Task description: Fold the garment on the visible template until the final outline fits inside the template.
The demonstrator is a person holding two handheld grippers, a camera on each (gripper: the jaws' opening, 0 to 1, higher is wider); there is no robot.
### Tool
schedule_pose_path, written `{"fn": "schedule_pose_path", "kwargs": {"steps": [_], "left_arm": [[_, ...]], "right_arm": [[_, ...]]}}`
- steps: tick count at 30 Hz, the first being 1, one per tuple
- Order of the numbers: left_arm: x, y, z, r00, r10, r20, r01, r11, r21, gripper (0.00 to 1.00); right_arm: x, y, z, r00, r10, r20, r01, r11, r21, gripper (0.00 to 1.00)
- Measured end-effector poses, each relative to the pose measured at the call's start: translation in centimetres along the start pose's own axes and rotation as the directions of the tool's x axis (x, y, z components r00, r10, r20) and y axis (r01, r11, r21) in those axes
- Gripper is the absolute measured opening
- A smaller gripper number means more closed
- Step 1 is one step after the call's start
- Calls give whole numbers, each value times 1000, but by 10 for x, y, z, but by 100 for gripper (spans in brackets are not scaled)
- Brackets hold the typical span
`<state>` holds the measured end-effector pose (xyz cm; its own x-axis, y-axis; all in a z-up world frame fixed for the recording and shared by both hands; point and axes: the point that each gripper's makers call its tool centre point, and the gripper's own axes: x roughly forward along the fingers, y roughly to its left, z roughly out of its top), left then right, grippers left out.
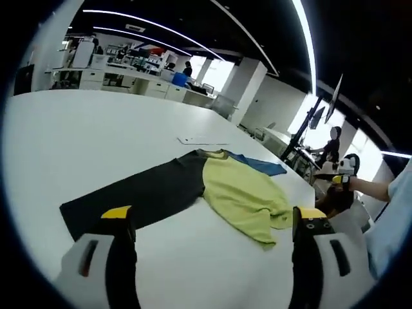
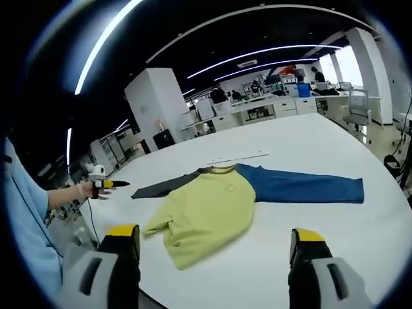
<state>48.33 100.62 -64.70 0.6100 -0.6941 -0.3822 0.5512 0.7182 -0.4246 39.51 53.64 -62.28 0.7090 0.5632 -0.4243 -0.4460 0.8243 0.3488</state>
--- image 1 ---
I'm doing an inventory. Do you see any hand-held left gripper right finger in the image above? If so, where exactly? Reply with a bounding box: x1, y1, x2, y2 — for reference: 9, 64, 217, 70
289, 206, 378, 309

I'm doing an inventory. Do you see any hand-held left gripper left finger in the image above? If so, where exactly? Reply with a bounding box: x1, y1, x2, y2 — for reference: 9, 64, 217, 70
53, 205, 143, 309

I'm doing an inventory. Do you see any black yellow blue garment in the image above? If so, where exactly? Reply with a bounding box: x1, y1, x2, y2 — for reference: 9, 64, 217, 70
59, 147, 295, 251

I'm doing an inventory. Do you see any white equipment table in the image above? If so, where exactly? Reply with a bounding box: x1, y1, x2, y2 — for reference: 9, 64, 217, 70
295, 144, 326, 168

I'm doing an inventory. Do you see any black display stand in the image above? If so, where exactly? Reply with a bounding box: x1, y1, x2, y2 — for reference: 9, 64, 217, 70
279, 96, 324, 168

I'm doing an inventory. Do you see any person's light blue shirt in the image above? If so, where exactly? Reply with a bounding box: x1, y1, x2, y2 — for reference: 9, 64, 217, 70
363, 160, 412, 281

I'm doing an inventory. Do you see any large tilted display screen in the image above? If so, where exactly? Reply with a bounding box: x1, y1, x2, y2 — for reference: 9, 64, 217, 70
324, 73, 344, 125

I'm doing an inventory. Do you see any white low cabinet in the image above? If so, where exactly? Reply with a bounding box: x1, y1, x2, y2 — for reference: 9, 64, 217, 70
254, 127, 292, 158

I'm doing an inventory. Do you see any white square pillar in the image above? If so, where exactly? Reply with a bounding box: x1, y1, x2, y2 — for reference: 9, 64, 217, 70
230, 61, 268, 125
19, 9, 75, 94

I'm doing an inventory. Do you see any wide ceiling light strip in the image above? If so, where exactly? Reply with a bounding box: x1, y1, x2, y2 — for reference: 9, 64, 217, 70
291, 0, 318, 96

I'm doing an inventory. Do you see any translucent grey chair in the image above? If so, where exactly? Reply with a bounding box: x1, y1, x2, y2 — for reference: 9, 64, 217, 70
212, 95, 239, 120

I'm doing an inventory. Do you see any white recessed power strip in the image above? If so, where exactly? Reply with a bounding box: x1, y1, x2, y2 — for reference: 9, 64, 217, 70
176, 136, 231, 146

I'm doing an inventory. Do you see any long white office desk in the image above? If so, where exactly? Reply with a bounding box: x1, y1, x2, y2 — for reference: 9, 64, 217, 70
53, 53, 215, 109

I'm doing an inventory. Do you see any black monitor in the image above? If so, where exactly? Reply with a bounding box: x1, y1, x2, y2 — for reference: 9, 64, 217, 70
14, 64, 35, 96

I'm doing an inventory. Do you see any thin ceiling light strip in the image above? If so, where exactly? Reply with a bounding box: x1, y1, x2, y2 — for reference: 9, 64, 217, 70
82, 8, 226, 62
102, 26, 191, 54

